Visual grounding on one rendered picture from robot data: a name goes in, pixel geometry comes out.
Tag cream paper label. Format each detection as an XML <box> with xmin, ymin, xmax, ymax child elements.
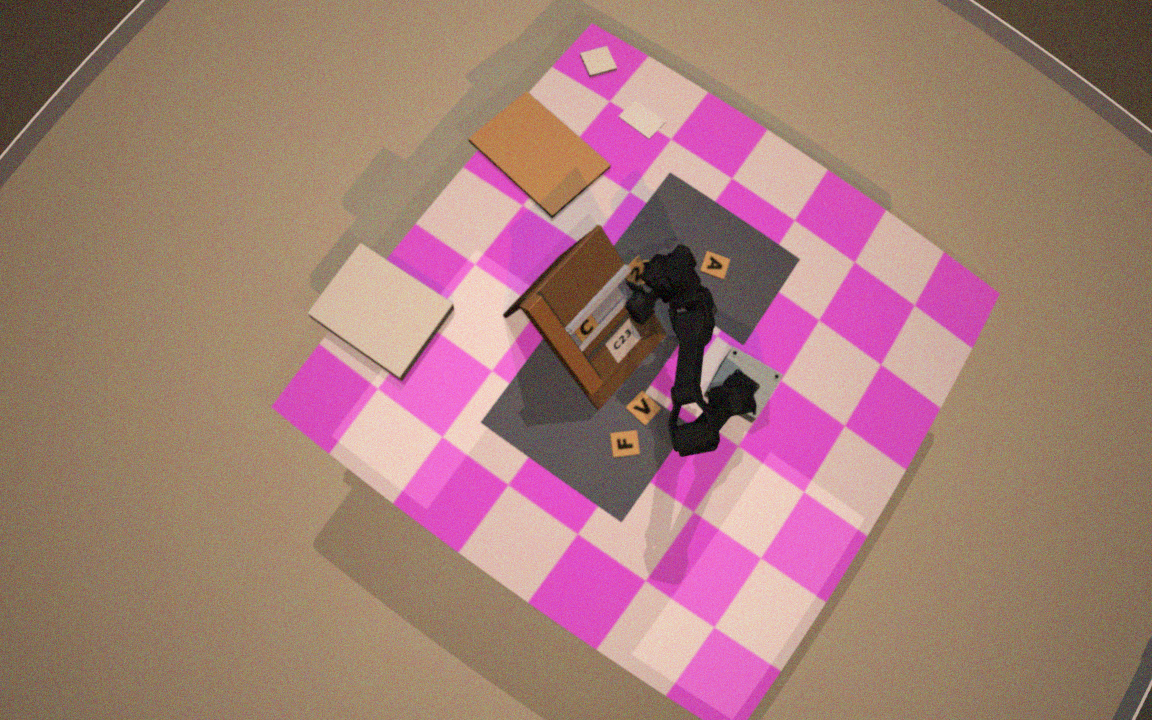
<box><xmin>606</xmin><ymin>319</ymin><xmax>641</xmax><ymax>363</ymax></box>

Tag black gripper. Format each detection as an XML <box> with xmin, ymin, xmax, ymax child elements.
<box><xmin>626</xmin><ymin>245</ymin><xmax>696</xmax><ymax>324</ymax></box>

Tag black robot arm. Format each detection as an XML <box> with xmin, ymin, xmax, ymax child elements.
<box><xmin>642</xmin><ymin>253</ymin><xmax>759</xmax><ymax>457</ymax></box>

